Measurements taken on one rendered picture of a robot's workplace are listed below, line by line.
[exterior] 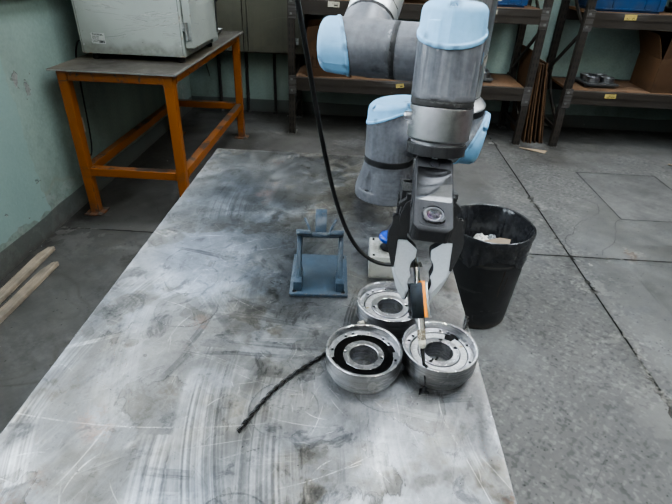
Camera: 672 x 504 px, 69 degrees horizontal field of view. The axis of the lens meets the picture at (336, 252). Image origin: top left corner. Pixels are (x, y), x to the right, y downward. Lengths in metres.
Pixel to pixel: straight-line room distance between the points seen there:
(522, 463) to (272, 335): 1.12
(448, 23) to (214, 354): 0.52
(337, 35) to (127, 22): 2.23
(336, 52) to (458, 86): 0.20
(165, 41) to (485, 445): 2.50
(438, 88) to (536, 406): 1.46
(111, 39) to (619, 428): 2.79
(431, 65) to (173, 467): 0.53
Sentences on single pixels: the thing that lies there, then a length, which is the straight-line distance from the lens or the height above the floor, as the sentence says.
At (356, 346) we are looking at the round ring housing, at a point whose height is 0.83.
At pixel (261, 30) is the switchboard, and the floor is 0.73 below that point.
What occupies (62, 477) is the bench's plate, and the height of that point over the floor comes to 0.80.
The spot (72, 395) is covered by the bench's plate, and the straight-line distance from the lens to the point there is 0.74.
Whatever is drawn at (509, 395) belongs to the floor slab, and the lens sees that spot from 1.88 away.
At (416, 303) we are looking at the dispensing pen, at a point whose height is 0.91.
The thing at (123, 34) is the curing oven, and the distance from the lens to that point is 2.89.
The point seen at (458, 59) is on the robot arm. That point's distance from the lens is 0.58.
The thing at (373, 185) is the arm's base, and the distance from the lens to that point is 1.15.
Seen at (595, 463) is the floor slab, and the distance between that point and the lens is 1.81.
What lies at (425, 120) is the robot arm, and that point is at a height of 1.14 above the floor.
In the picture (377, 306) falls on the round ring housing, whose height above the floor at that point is 0.83.
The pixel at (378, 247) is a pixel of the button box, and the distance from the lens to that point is 0.90.
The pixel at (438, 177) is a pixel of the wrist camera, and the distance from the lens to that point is 0.59.
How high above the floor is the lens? 1.30
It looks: 32 degrees down
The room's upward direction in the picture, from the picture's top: 2 degrees clockwise
